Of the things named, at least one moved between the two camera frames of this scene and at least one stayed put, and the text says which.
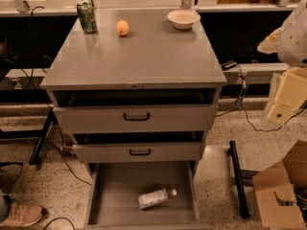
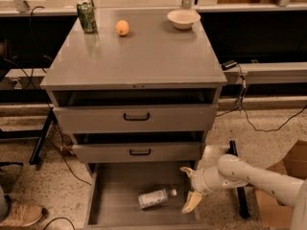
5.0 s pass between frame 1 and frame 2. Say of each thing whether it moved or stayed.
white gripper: moved
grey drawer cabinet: stayed
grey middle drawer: stayed
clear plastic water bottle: stayed
